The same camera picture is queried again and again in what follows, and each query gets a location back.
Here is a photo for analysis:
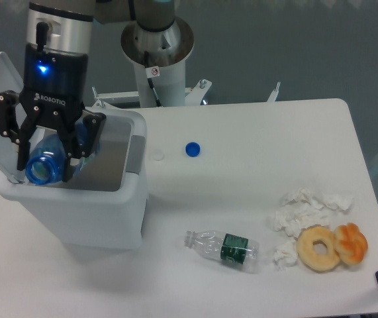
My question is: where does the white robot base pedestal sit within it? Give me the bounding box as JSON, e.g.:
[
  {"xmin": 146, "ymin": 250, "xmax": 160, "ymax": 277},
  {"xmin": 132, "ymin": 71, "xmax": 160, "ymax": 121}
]
[{"xmin": 93, "ymin": 17, "xmax": 213, "ymax": 108}]

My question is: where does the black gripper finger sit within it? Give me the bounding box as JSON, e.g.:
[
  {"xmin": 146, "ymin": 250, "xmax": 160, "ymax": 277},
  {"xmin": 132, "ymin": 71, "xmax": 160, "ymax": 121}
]
[
  {"xmin": 0, "ymin": 90, "xmax": 32, "ymax": 171},
  {"xmin": 62, "ymin": 111, "xmax": 107, "ymax": 182}
]

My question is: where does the white trash can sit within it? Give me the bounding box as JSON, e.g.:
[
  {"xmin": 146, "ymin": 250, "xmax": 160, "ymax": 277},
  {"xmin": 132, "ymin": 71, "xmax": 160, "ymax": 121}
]
[{"xmin": 0, "ymin": 109, "xmax": 148, "ymax": 250}]

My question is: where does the plain ring donut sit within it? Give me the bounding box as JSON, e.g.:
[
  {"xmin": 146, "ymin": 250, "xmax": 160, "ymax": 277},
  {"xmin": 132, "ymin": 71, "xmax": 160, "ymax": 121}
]
[{"xmin": 297, "ymin": 226, "xmax": 340, "ymax": 272}]

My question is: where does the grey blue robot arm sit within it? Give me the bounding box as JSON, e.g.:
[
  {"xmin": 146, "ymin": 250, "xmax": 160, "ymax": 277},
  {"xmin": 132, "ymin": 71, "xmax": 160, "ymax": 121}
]
[{"xmin": 0, "ymin": 1, "xmax": 191, "ymax": 183}]

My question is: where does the blue bottle cap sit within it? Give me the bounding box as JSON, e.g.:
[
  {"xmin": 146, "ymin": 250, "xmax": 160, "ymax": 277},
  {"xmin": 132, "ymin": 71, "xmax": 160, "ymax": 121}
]
[{"xmin": 185, "ymin": 142, "xmax": 201, "ymax": 158}]

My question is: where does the large crumpled white tissue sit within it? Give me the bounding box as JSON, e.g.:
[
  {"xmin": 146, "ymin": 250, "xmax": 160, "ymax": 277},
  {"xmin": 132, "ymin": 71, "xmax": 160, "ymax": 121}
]
[{"xmin": 270, "ymin": 187, "xmax": 354, "ymax": 239}]

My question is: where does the orange glazed twisted bun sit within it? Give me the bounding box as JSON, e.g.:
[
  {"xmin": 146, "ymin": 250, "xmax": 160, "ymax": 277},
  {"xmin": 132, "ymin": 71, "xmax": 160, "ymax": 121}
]
[{"xmin": 334, "ymin": 223, "xmax": 368, "ymax": 266}]

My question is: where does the white bottle cap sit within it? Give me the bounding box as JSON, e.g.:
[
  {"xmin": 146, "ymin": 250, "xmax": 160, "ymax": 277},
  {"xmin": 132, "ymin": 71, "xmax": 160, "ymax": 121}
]
[{"xmin": 151, "ymin": 149, "xmax": 165, "ymax": 162}]

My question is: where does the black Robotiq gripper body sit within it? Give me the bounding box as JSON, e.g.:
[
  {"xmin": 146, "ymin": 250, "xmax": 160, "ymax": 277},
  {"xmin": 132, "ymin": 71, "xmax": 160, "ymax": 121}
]
[{"xmin": 19, "ymin": 44, "xmax": 88, "ymax": 141}]

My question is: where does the blue plastic bottle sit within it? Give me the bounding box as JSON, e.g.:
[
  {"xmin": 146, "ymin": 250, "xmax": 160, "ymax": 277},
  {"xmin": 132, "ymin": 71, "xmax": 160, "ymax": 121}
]
[{"xmin": 25, "ymin": 123, "xmax": 101, "ymax": 186}]

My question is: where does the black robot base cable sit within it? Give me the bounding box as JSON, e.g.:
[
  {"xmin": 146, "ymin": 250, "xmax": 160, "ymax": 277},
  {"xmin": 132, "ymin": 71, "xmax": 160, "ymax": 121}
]
[{"xmin": 144, "ymin": 51, "xmax": 163, "ymax": 108}]

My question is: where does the clear bottle green label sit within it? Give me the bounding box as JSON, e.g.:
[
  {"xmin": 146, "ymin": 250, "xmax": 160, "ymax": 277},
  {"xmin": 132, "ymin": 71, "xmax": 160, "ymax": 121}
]
[{"xmin": 184, "ymin": 230, "xmax": 260, "ymax": 274}]

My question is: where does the small crumpled white tissue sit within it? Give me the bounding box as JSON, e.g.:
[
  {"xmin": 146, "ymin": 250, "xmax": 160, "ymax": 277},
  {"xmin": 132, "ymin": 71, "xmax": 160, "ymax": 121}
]
[{"xmin": 273, "ymin": 238, "xmax": 298, "ymax": 271}]

